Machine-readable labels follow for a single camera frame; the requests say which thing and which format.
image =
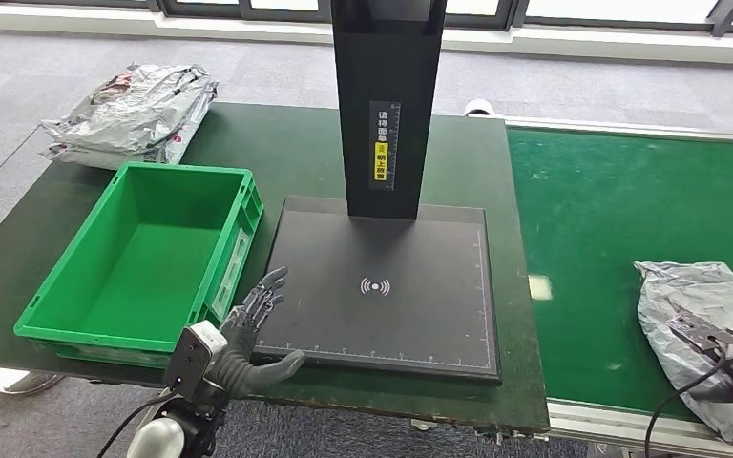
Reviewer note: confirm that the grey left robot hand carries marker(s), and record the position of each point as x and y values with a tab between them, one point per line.
237	373

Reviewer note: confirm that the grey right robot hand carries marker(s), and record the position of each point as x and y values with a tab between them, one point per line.
708	341

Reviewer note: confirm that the grey-blue parcel bag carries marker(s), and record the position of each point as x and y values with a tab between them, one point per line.
676	316

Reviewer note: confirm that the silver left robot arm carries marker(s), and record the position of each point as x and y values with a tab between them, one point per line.
158	439

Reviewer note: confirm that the black inbound scanner machine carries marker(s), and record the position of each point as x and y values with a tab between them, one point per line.
373	328

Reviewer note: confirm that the flat silver parcel bag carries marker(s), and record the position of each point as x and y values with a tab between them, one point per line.
177	145

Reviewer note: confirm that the crumpled silver parcel bag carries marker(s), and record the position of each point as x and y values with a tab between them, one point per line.
132	107

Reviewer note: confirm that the green plastic crate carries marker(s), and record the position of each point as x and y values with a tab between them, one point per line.
145	265

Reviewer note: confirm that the small white table foot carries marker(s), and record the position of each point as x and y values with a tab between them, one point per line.
423	425

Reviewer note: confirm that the round metal table foot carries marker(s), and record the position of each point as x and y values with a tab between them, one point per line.
22	381

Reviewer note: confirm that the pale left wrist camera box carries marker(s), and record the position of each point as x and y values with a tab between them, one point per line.
192	357

